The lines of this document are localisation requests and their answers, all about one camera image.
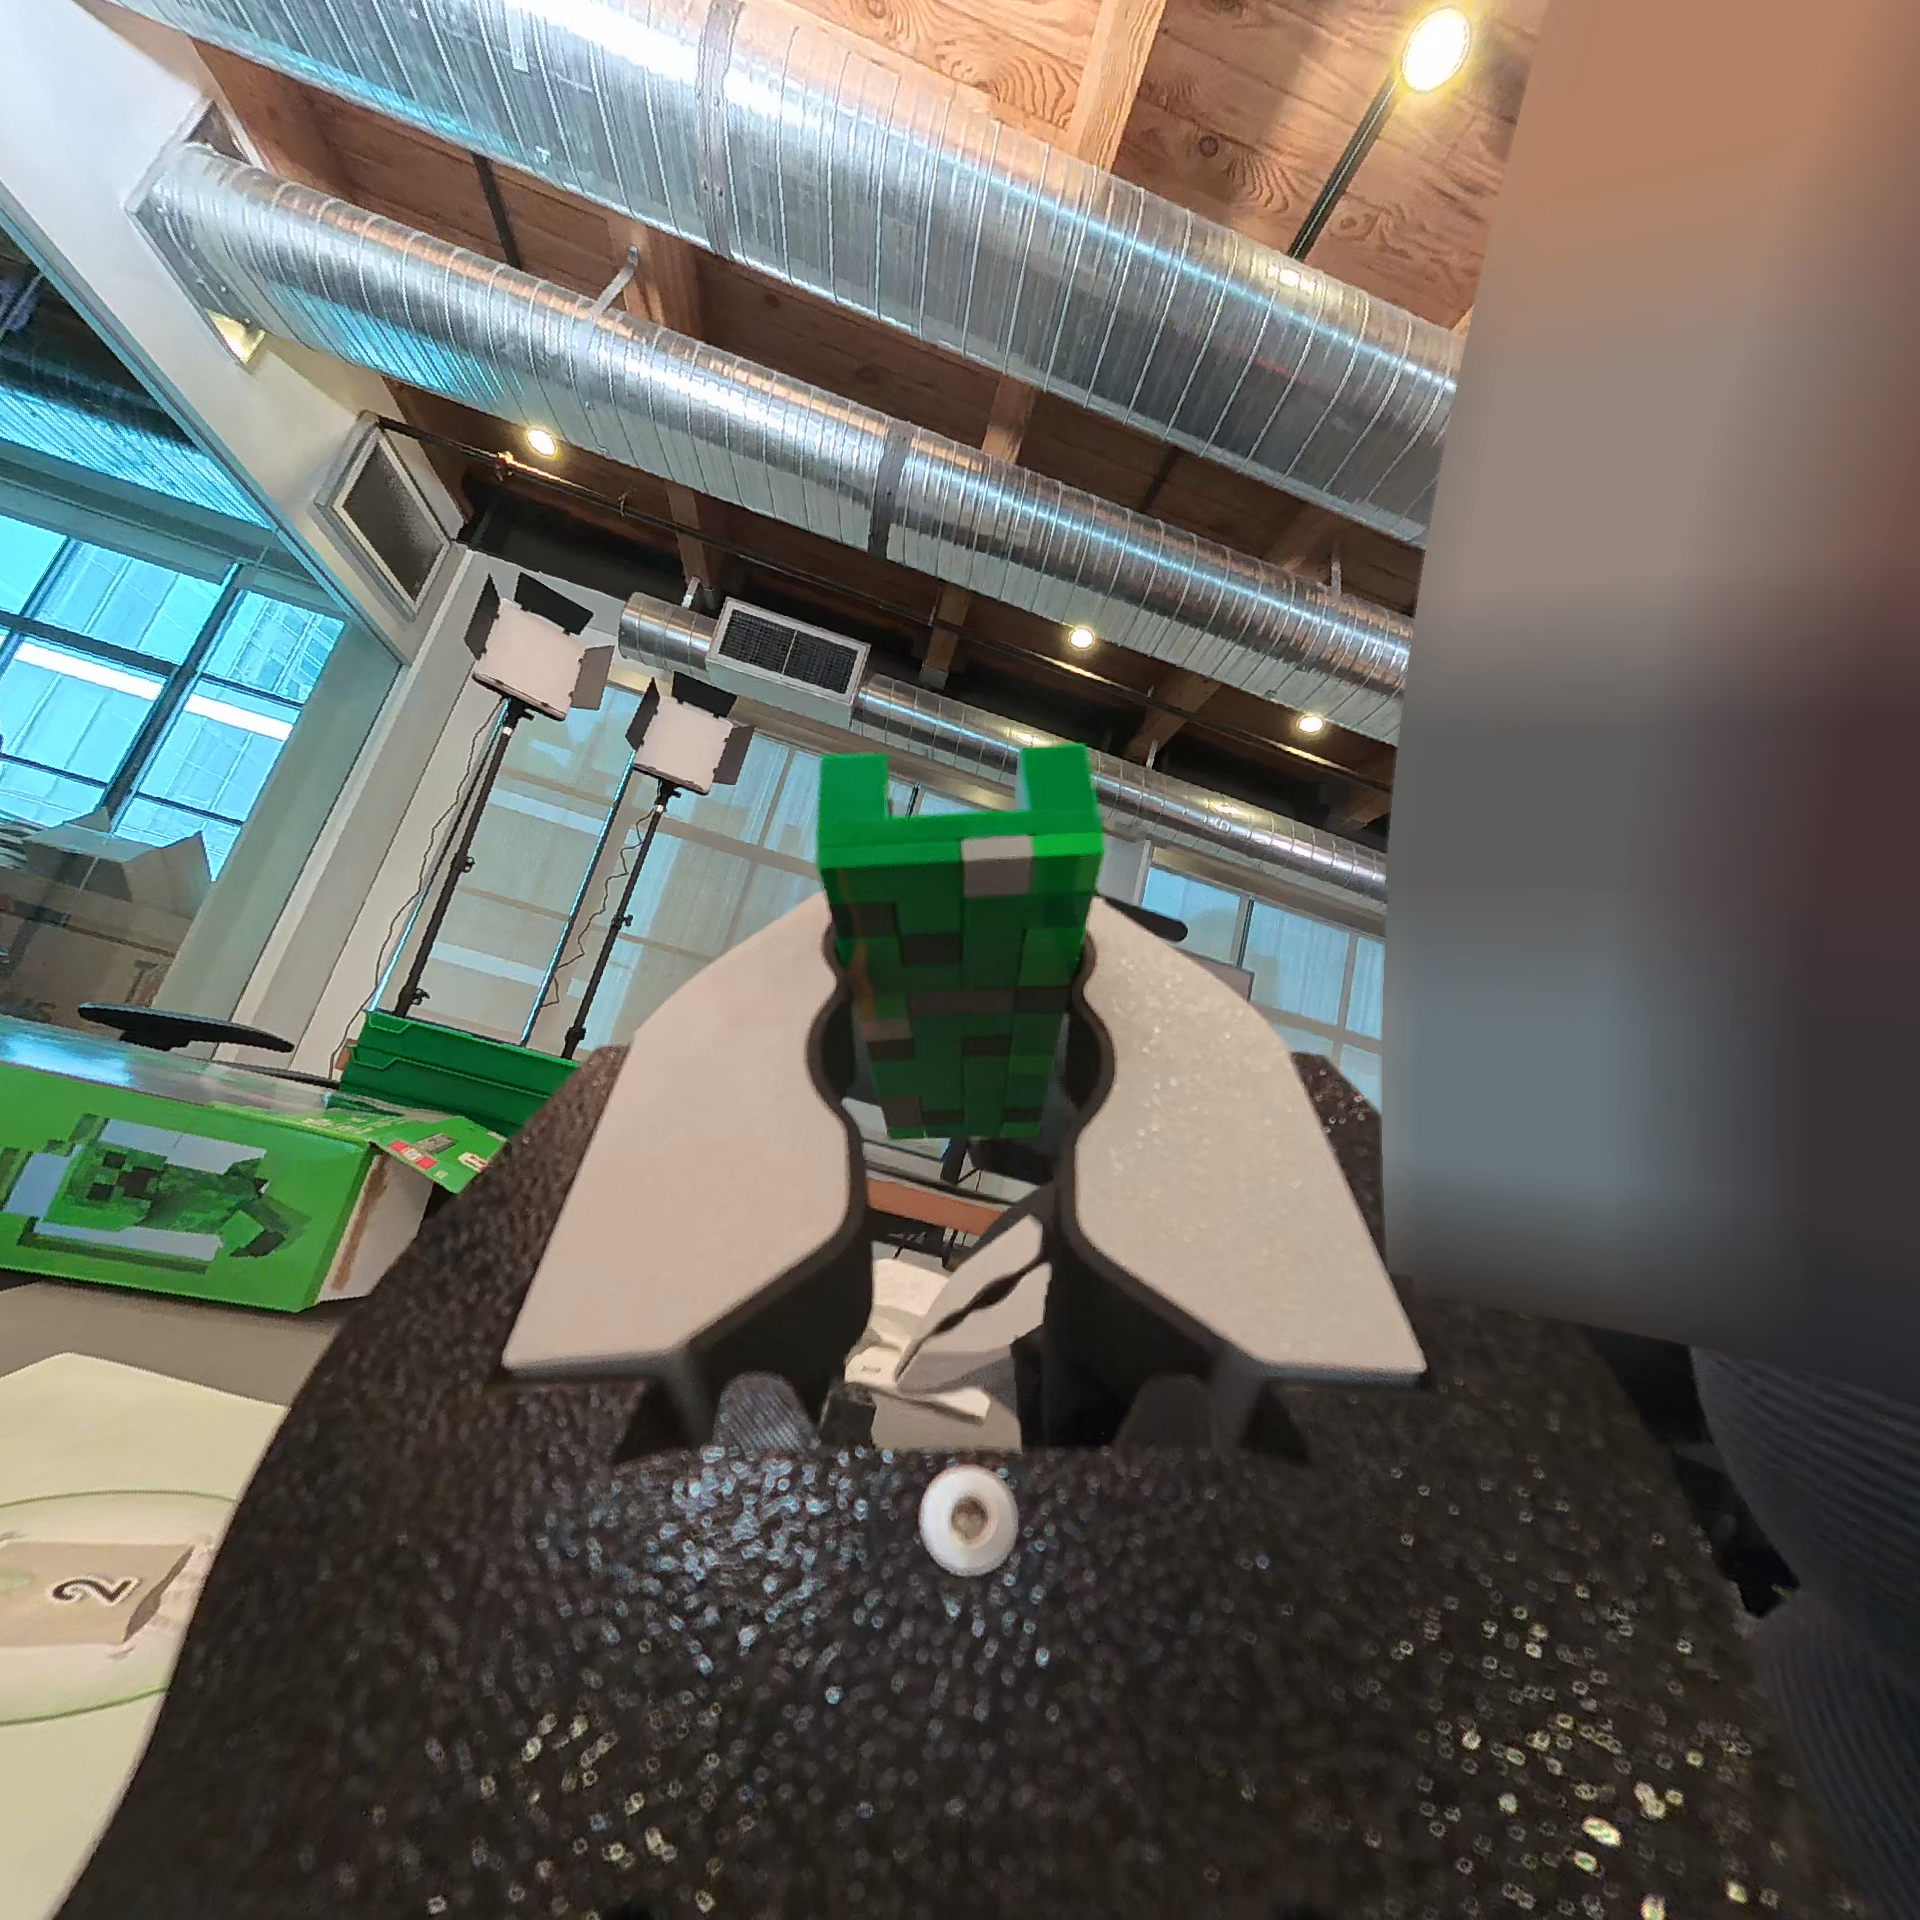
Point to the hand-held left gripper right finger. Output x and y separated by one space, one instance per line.
1232 1181

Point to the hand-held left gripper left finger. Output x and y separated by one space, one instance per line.
692 1165

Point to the green brick creeper figure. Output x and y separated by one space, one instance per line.
962 970

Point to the green plastic crate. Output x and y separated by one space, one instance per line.
447 1062

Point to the large paned window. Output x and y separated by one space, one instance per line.
131 659
724 900

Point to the studio light panel on stand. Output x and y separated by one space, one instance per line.
692 734
544 652

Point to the green printed cardboard box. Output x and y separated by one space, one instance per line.
170 1199

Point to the white instruction booklet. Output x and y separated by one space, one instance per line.
101 1440

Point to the person's dark clothing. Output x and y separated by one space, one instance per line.
1842 1721

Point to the ceiling lamp on black pole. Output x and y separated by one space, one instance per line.
1436 46

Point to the small silver ventilation duct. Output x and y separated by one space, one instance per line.
1246 830

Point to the white duct vent grille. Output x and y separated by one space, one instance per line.
783 652

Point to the white wall vent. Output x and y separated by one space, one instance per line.
387 517

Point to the medium silver ventilation duct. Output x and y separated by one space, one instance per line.
668 408

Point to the large silver ventilation duct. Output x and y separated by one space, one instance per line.
930 168

